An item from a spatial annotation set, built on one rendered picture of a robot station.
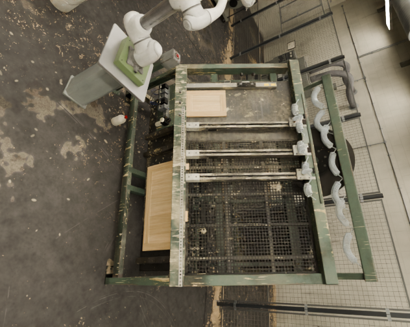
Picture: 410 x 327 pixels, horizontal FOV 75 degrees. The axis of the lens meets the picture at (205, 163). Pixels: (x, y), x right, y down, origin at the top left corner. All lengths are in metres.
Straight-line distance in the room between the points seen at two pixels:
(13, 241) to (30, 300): 0.46
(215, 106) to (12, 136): 1.79
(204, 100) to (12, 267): 2.15
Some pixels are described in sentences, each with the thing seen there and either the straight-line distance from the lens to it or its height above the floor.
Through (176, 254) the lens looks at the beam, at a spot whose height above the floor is 0.85.
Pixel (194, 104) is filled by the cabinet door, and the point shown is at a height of 0.96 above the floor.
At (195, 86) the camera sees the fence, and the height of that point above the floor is 0.98.
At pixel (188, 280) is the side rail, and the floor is 0.94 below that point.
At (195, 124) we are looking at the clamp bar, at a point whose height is 1.00.
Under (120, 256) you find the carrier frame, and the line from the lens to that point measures 2.78.
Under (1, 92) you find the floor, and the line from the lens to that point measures 2.70.
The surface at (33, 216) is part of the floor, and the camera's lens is 2.54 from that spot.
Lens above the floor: 2.27
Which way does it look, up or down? 29 degrees down
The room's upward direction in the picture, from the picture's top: 76 degrees clockwise
